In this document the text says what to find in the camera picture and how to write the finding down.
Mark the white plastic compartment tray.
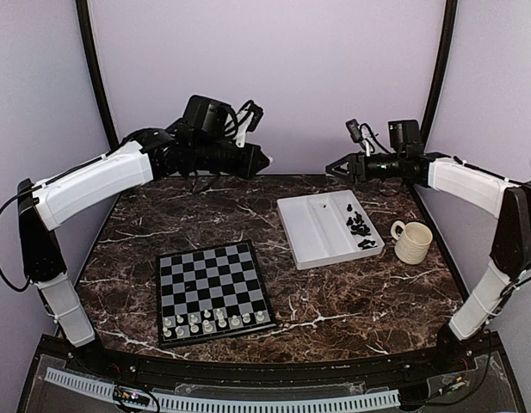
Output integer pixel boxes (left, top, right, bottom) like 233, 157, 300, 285
277, 190, 385, 270

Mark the cream ribbed mug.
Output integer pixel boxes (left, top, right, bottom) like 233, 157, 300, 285
391, 220, 433, 265

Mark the black front rail base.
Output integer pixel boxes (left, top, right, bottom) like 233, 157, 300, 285
18, 333, 525, 412

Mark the black grey chessboard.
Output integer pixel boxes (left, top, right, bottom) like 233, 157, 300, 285
156, 240, 277, 348

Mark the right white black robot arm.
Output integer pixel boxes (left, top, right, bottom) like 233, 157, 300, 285
325, 120, 531, 373

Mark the pile of black chess pieces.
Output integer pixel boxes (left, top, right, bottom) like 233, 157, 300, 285
346, 203, 376, 250

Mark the left black frame post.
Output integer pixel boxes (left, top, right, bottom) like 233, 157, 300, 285
75, 0, 119, 150

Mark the right black frame post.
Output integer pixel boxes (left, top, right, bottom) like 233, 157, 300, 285
421, 0, 459, 140

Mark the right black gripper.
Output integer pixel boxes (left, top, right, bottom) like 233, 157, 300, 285
326, 151, 405, 183

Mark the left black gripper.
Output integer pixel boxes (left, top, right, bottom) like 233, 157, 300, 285
194, 138, 272, 181

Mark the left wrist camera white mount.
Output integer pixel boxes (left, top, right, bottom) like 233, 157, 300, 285
233, 100, 264, 148

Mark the white slotted cable duct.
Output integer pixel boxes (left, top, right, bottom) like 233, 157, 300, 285
44, 367, 400, 413

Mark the black frame post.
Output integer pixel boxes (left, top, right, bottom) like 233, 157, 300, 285
421, 0, 459, 140
75, 0, 119, 150

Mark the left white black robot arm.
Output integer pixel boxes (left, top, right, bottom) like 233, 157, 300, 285
4, 95, 271, 375

